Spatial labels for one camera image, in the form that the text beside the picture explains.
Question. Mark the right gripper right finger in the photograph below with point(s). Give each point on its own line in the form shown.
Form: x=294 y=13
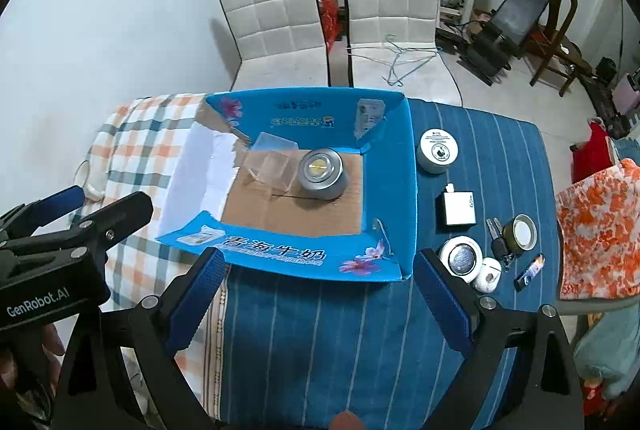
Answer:
x=543 y=389

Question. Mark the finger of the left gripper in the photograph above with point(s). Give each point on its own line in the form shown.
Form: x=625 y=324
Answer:
x=42 y=212
x=105 y=227

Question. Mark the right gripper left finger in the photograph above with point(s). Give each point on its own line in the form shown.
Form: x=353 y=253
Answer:
x=94 y=391

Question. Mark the small lighter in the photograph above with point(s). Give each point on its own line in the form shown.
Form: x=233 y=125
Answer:
x=529 y=273

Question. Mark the white earbuds case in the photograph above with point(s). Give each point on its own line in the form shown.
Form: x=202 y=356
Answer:
x=487 y=280

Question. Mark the keys bunch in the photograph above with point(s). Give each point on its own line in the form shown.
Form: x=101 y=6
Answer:
x=499 y=248

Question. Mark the white round black lid tin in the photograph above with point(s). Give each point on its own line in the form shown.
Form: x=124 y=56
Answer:
x=462 y=258

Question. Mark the olive tape roll tin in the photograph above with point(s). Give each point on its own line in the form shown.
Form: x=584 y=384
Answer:
x=520 y=234

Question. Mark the white power adapter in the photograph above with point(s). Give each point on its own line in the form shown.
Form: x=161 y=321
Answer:
x=459 y=207

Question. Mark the silver round tin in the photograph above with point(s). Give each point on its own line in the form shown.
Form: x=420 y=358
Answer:
x=322 y=174

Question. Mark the person hand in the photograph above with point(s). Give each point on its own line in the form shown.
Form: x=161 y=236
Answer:
x=346 y=420

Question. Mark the white mug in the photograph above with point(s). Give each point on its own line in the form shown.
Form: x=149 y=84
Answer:
x=91 y=178

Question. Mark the plaid checkered cloth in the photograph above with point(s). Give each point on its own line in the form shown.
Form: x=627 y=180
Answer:
x=138 y=148

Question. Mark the blue striped cloth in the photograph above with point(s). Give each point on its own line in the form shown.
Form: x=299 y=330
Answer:
x=296 y=352

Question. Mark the orange floral cloth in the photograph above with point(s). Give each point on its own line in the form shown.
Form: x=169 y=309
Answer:
x=599 y=225

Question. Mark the clear plastic box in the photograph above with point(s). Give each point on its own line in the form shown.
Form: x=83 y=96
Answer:
x=272 y=161

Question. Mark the blue cardboard milk box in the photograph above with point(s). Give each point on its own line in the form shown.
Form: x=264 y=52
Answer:
x=369 y=233

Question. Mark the red bag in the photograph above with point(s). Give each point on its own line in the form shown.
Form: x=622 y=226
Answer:
x=592 y=156

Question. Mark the left white chair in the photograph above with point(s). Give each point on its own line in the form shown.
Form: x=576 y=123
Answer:
x=280 y=43

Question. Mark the white chair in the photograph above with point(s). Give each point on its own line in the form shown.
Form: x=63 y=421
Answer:
x=280 y=43
x=414 y=22

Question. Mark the pink suitcase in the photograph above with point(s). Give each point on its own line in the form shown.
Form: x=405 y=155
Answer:
x=626 y=94

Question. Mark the brown wooden chair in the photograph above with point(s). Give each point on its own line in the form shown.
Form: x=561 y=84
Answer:
x=556 y=52

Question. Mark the black weight bench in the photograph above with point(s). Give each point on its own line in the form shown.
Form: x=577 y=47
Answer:
x=502 y=37

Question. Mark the right white chair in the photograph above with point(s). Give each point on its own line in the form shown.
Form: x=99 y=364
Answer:
x=414 y=22

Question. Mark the wire clothes hangers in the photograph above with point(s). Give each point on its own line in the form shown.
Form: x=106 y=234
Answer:
x=399 y=58

